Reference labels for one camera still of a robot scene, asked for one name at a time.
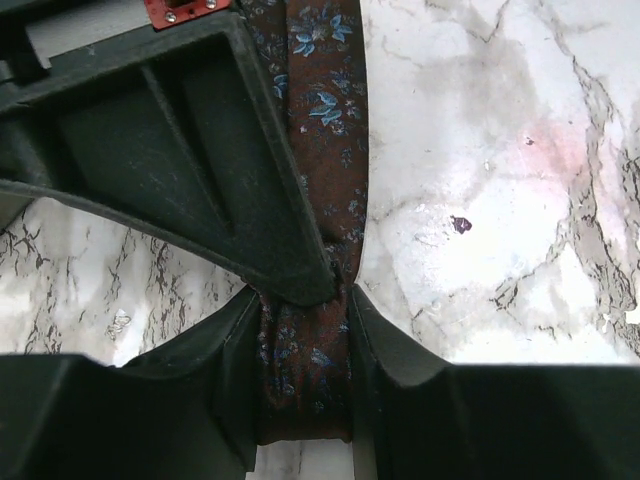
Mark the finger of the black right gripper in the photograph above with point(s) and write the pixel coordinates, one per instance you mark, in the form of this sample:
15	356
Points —
172	133

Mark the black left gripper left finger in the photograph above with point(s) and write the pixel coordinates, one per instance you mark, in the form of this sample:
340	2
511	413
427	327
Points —
183	410

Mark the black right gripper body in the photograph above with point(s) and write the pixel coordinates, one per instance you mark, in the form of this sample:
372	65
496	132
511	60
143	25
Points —
53	46

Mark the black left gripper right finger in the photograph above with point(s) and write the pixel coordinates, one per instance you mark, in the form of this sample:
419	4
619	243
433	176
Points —
417	416

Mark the dark brown blue floral tie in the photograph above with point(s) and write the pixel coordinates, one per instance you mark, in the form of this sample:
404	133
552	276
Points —
314	55

